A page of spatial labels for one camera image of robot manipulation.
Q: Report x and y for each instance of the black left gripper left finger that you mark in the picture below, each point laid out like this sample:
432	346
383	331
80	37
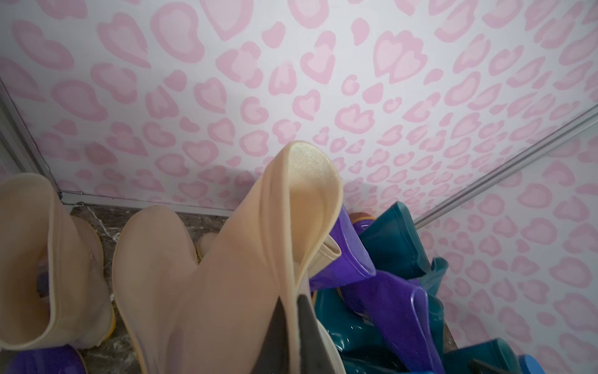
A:
274	355

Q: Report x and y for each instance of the blue rain boot upright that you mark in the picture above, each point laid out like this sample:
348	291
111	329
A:
529	365

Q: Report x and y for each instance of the purple rain boot lying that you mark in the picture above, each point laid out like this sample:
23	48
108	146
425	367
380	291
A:
351	262

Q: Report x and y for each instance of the dark green rain boot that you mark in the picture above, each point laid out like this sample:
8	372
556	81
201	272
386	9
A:
363	350
395	247

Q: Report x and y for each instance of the right aluminium corner post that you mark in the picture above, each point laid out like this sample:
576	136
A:
572	129

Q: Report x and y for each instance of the dark green rain boot front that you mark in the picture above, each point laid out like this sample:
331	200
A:
363	350

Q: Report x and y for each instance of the aluminium corner frame post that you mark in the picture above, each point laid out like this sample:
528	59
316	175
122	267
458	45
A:
19	153

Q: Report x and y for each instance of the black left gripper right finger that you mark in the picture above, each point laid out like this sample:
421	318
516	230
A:
314	356

